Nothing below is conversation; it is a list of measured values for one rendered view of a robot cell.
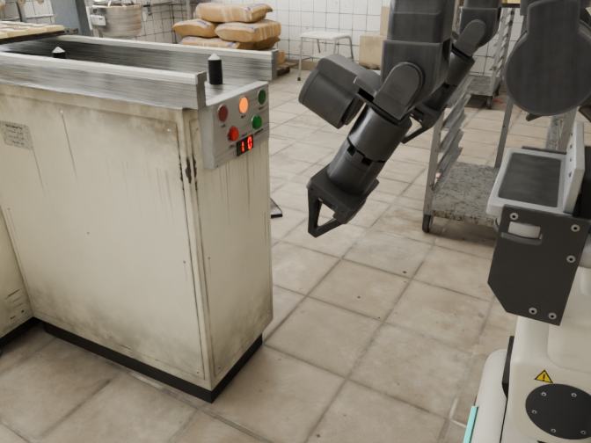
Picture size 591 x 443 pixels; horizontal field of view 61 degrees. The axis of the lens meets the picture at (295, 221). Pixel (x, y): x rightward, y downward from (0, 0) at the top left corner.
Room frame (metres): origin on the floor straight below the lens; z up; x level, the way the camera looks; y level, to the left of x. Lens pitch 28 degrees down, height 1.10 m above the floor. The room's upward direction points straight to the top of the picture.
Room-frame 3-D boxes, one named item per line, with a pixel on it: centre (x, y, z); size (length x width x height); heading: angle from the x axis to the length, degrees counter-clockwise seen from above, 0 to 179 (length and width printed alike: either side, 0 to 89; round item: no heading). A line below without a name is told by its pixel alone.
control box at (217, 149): (1.11, 0.13, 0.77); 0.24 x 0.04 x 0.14; 153
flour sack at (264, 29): (5.33, 0.44, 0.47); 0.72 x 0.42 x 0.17; 155
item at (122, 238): (1.28, 0.45, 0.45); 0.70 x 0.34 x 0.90; 63
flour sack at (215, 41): (5.29, 0.79, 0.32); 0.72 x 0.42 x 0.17; 64
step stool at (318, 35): (5.21, -0.33, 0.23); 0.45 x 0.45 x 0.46; 52
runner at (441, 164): (2.22, -0.72, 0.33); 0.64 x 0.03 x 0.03; 155
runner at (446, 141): (2.22, -0.72, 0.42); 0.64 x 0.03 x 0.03; 155
